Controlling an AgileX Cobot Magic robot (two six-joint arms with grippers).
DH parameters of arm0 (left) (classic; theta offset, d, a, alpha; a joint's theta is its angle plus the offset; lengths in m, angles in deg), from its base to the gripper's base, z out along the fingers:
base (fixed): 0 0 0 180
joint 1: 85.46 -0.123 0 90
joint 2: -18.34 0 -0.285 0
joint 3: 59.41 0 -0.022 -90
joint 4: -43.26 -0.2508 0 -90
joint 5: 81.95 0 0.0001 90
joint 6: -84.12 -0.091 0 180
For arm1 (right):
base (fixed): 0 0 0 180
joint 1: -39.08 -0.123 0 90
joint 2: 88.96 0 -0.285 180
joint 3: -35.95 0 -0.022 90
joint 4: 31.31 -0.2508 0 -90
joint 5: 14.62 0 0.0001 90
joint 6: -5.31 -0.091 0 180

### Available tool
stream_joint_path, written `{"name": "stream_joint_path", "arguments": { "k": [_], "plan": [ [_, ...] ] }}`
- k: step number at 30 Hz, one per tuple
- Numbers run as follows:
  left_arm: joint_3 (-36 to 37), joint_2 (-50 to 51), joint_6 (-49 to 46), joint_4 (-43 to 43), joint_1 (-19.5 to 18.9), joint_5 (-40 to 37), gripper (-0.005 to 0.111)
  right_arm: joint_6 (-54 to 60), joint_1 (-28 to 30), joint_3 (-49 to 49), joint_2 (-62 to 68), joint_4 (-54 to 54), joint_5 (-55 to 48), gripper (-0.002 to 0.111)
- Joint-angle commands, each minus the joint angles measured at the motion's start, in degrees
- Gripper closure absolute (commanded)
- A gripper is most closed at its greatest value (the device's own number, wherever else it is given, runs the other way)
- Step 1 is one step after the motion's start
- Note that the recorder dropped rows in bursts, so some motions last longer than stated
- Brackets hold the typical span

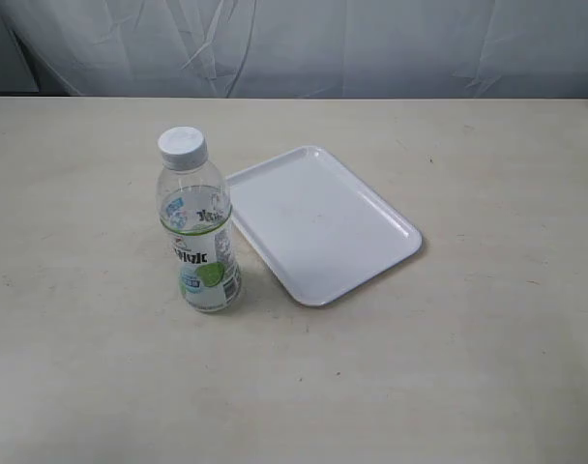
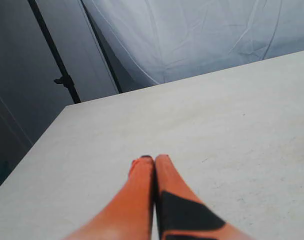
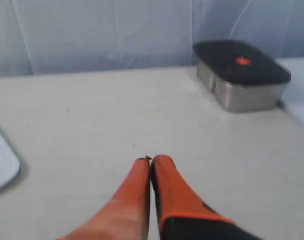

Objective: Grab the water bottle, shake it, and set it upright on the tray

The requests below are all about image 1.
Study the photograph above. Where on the clear plastic bottle white cap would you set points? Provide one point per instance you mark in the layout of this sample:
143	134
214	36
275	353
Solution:
194	207

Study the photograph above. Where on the white wrinkled backdrop curtain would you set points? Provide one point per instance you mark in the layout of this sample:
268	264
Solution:
308	49

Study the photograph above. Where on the white rectangular plastic tray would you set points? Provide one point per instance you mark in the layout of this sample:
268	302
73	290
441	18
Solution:
319	228

